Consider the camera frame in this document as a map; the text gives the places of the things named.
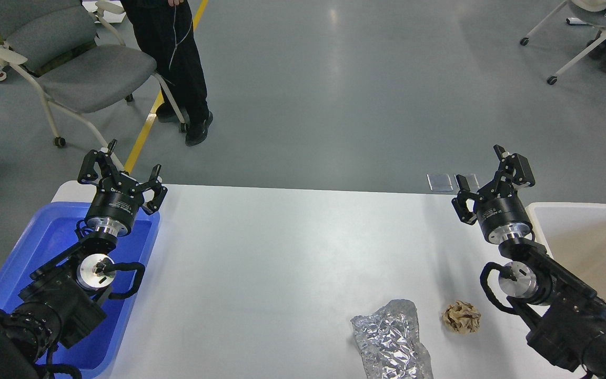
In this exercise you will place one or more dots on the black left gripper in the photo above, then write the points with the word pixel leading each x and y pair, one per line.
pixel 114 208

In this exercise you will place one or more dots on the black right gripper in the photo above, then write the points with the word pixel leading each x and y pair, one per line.
pixel 500 213

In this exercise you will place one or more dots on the aluminium foil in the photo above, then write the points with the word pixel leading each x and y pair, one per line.
pixel 389 344

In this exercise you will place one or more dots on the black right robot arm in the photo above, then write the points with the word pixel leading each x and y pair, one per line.
pixel 565 316

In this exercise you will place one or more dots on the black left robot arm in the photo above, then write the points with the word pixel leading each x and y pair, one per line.
pixel 64 301

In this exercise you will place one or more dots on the right metal floor plate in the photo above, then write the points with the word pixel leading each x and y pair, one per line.
pixel 471 180

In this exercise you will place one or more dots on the metal floor plate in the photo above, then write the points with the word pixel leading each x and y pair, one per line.
pixel 471 180
pixel 440 182

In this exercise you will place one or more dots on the left metal floor plate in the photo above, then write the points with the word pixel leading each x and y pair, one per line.
pixel 440 182

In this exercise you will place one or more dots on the beige plastic bin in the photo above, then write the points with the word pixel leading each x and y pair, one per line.
pixel 575 236

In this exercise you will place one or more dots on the crumpled brown paper ball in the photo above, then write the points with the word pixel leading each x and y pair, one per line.
pixel 461 317

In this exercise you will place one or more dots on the grey office chair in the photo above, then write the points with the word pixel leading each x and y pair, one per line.
pixel 76 61

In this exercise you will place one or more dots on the person in black clothes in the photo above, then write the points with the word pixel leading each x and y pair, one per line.
pixel 164 30

